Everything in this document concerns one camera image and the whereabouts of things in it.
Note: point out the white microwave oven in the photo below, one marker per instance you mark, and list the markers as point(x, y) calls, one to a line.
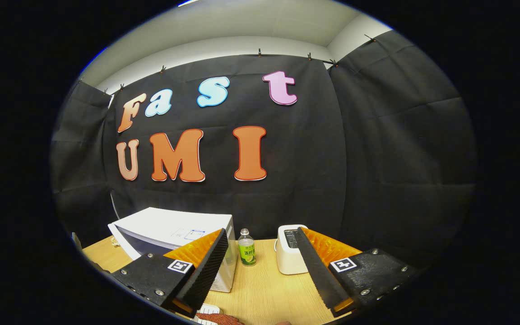
point(165, 225)

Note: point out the green label drink bottle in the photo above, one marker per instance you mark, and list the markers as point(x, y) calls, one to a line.
point(246, 253)

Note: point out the white plastic tray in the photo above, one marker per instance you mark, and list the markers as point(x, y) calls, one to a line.
point(208, 309)

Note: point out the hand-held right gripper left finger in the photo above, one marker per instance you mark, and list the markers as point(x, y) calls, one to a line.
point(210, 271)

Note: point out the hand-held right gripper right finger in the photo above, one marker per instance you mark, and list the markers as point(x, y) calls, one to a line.
point(316, 271)

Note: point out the white toaster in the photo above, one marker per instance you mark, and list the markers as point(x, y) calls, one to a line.
point(287, 262)

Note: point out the reddish brown food piece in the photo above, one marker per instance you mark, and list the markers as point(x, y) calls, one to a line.
point(219, 319)

